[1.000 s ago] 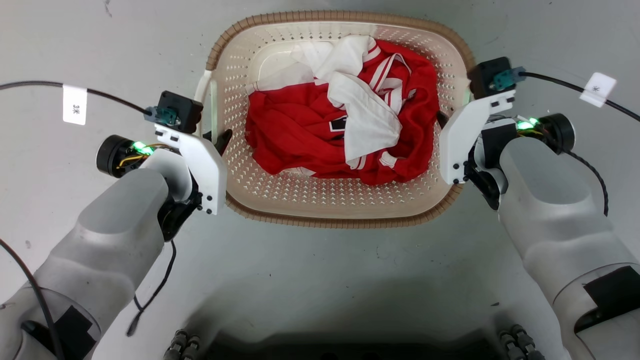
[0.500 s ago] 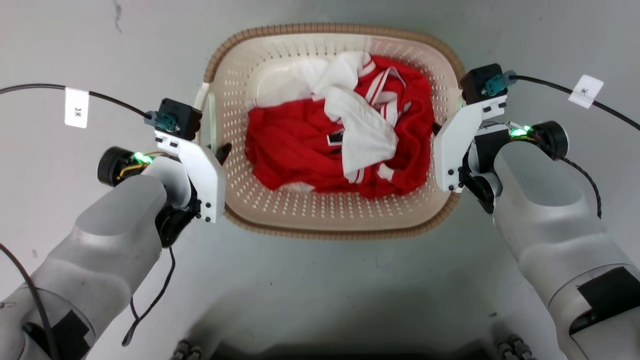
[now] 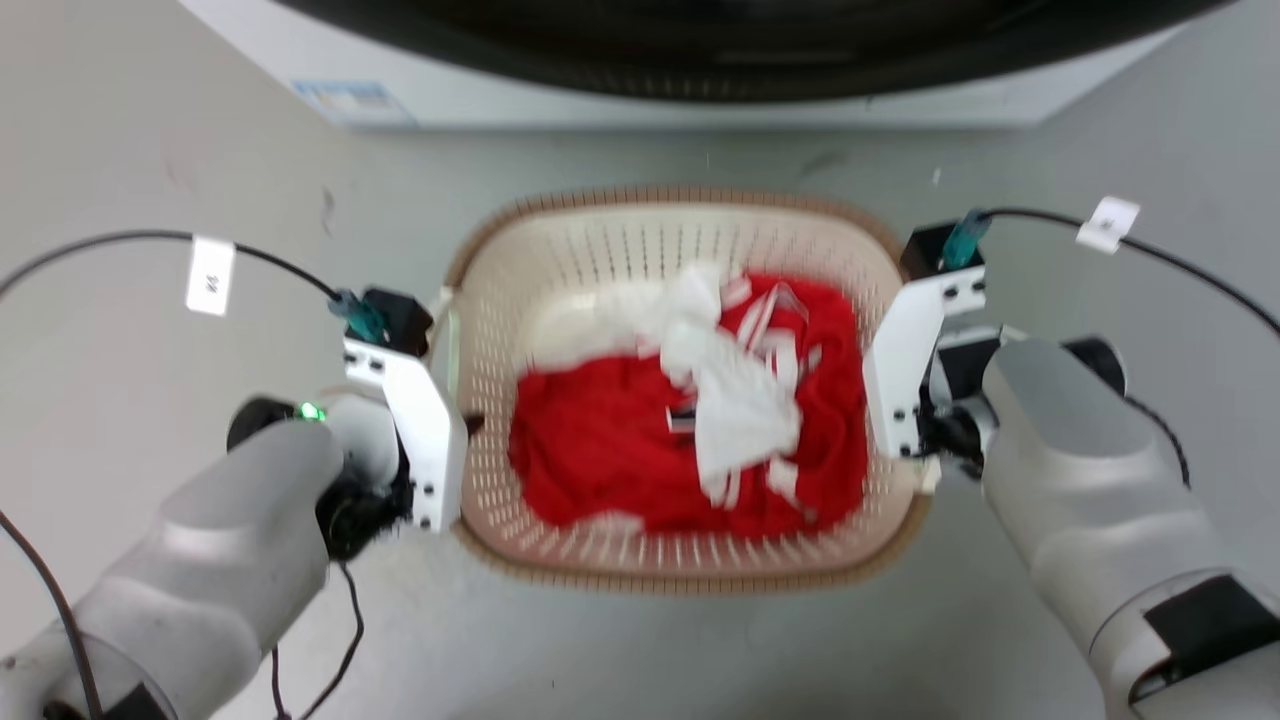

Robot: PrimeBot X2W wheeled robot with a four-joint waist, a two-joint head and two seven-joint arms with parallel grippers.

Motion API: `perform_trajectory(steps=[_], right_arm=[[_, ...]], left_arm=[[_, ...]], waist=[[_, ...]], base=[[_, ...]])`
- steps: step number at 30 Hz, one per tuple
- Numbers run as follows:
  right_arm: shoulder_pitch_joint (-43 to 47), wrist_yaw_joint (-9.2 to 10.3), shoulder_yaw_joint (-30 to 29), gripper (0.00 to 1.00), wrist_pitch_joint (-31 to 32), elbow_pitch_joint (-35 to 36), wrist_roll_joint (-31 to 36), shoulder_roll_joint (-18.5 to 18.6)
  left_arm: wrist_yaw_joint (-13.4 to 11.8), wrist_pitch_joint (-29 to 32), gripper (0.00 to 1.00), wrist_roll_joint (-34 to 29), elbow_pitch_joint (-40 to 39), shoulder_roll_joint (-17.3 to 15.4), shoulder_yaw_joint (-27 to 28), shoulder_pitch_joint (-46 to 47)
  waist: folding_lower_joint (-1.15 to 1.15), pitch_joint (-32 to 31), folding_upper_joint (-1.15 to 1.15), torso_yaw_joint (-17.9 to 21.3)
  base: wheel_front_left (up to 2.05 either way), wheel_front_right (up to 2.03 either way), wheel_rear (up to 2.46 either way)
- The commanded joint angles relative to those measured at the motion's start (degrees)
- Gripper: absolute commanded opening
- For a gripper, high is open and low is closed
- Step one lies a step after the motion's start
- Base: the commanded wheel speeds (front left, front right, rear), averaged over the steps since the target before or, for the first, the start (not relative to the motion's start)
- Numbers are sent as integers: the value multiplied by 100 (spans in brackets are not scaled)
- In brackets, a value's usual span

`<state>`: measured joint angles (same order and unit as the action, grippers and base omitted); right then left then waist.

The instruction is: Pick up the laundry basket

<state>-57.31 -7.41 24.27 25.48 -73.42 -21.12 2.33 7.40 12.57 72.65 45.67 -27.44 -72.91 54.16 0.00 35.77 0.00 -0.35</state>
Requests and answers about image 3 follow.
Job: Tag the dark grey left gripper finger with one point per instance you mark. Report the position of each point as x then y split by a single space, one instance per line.
474 425

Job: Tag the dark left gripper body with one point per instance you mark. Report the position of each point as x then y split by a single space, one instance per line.
362 510

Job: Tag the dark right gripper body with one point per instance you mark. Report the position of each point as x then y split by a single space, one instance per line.
960 400

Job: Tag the beige plastic laundry basket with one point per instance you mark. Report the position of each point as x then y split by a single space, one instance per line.
600 250

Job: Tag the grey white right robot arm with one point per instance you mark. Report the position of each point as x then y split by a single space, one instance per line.
1090 470

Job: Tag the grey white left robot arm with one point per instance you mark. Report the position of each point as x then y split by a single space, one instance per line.
210 560

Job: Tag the red garment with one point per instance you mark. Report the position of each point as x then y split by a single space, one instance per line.
600 440

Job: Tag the white garment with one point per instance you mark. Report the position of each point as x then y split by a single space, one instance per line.
740 400

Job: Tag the blue label sticker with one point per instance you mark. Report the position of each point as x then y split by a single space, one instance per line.
352 102

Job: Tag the white washing machine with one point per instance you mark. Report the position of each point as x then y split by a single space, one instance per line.
620 102

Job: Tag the black round washer door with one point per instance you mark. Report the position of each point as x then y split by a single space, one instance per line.
740 50

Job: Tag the white left camera bracket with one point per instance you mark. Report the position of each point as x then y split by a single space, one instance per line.
430 430

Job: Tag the white camera bracket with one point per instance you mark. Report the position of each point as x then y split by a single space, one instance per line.
430 430
900 360

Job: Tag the white right camera bracket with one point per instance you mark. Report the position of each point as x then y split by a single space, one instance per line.
900 360

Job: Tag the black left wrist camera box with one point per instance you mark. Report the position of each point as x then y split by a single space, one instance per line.
405 318

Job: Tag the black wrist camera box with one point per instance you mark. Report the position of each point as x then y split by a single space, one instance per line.
930 250
405 318

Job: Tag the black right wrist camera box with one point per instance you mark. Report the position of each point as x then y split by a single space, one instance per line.
930 250

